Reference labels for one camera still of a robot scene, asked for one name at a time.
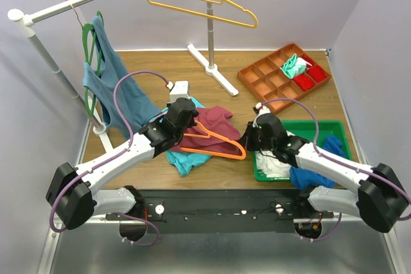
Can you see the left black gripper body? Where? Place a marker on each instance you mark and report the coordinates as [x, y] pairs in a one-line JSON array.
[[190, 118]]

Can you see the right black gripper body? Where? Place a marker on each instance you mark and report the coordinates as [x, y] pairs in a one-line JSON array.
[[254, 141]]

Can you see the orange hanger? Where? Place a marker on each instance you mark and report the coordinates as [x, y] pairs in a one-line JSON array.
[[207, 135]]

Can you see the maroon tank top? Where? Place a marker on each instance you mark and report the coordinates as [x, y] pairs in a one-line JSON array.
[[216, 119]]

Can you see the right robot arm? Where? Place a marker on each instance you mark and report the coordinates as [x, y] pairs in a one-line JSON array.
[[373, 194]]

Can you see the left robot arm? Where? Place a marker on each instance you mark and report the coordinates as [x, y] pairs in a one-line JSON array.
[[77, 193]]

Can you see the blue-grey hanging tank top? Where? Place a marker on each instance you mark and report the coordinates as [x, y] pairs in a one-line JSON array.
[[134, 104]]

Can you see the yellow hanger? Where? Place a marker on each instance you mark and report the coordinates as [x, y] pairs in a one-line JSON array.
[[213, 17]]

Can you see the white cloth in bin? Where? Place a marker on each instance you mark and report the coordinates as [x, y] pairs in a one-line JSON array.
[[272, 167]]

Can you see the turquoise folded shirt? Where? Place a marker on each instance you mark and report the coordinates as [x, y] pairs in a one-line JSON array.
[[185, 162]]

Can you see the royal blue cloth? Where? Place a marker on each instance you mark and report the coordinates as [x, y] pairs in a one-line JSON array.
[[303, 178]]

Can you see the red cloth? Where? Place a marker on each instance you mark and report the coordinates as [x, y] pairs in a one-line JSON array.
[[310, 78]]

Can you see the orange compartment tray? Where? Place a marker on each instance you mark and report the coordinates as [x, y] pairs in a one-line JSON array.
[[265, 79]]

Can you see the green plastic bin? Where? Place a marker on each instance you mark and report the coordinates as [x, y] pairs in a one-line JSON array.
[[306, 129]]

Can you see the mint green cloth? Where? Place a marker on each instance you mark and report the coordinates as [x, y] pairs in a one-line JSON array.
[[294, 66]]

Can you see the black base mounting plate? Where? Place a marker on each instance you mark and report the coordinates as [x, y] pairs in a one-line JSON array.
[[222, 211]]

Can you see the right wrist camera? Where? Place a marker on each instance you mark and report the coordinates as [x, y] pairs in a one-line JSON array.
[[260, 110]]

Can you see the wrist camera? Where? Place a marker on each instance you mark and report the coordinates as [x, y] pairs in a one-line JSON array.
[[260, 110], [179, 89]]

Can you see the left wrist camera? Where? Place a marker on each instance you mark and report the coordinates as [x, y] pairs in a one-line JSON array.
[[179, 89]]

